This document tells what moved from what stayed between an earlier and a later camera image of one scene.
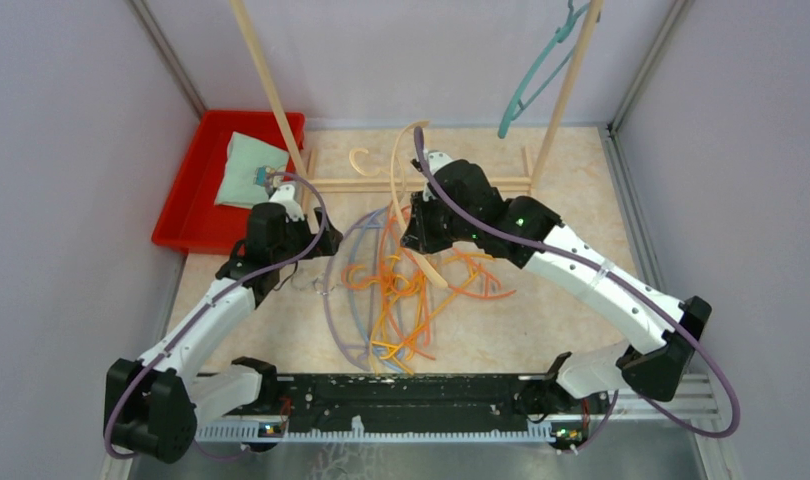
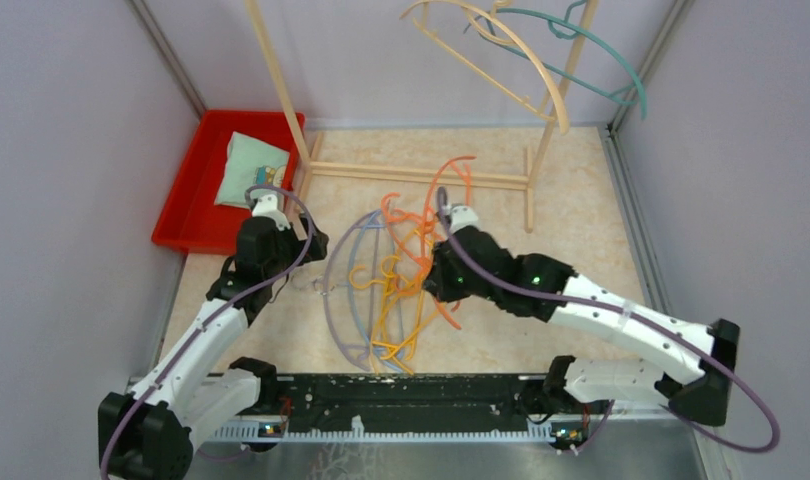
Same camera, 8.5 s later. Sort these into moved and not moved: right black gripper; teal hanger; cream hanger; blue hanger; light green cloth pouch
Moved: right black gripper; cream hanger; teal hanger
Not moved: light green cloth pouch; blue hanger
